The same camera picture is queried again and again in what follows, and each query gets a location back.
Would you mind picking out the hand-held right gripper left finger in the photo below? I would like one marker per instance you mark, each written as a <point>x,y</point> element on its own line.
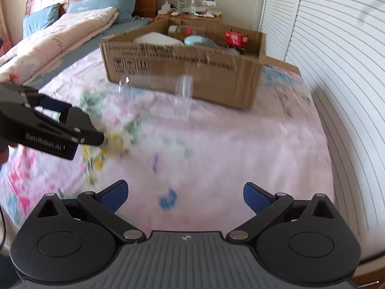
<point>113,197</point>

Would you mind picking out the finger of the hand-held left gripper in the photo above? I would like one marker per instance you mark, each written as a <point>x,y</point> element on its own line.
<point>57,107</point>
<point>87,132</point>

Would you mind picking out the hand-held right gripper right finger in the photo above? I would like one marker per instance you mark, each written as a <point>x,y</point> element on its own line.
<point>256,198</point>

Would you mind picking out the clear plastic jar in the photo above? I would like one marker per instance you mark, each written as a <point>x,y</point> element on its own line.
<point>183,96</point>

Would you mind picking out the white plastic bottle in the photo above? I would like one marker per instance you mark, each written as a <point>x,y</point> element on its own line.
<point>156,38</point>

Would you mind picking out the brown cardboard box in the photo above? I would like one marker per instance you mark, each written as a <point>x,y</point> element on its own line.
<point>195,75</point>

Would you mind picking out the mint green round case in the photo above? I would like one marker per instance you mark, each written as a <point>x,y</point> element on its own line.
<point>195,40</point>

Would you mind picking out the red toy block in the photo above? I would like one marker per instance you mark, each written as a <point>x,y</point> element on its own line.
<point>236,39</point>

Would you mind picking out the person's left hand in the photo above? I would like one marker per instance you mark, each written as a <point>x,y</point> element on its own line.
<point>4,153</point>

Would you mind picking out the floral pink bed sheet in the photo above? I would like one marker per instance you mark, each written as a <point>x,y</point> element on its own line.
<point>225,141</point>

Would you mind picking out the blue grey bed sheet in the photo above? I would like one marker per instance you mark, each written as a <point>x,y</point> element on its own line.
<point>90,45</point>

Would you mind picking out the pink folded quilt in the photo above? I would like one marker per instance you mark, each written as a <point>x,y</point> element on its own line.
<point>60,36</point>

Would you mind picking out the small blue pillow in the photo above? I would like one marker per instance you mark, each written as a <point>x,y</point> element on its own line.
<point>42,18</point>

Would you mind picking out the large blue pillow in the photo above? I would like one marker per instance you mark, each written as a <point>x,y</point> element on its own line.
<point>120,0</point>

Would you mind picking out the capsule bottle with red label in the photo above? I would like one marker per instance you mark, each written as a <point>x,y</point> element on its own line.
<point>180,31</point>

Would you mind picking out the white louvered closet door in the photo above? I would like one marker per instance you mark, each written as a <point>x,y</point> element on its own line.
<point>346,81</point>
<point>279,15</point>

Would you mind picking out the wooden nightstand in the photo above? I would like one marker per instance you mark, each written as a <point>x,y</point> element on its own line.
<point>186,17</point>

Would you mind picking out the clear spray bottle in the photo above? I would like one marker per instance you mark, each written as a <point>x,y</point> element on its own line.
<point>193,6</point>

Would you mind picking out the white phone holder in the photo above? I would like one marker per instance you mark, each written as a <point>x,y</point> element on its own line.
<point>209,4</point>

